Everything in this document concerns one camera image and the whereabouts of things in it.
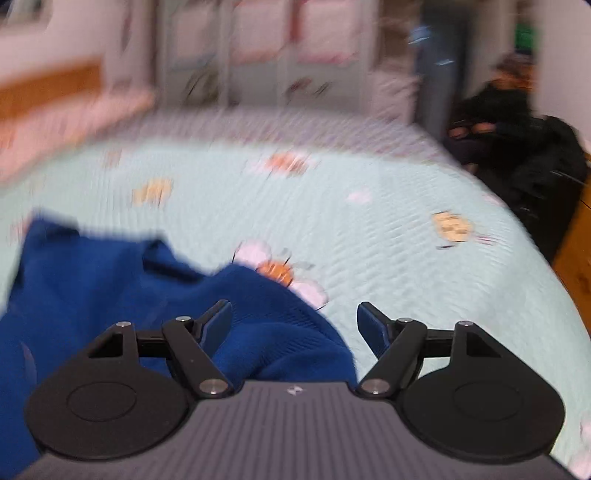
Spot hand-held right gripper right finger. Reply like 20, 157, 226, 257
355, 301, 504, 398

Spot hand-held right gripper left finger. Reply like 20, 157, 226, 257
88, 299, 234, 398

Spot blue knitted sweater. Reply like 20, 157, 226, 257
0, 210, 358, 480

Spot light green bee print quilt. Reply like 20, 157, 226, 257
0, 111, 591, 467

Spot wooden dresser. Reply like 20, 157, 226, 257
551, 185, 591, 333

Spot black coat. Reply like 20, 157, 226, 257
480, 115, 589, 264

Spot pink floral pillow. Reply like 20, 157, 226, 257
0, 90, 155, 185

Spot white glass door wardrobe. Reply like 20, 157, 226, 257
157, 0, 416, 121

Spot wooden headboard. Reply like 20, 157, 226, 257
0, 58, 105, 123

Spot orange framed poster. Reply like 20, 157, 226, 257
231, 0, 289, 63

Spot pink framed poster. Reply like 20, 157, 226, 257
295, 0, 363, 63

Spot framed wall picture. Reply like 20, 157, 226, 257
0, 0, 54, 26

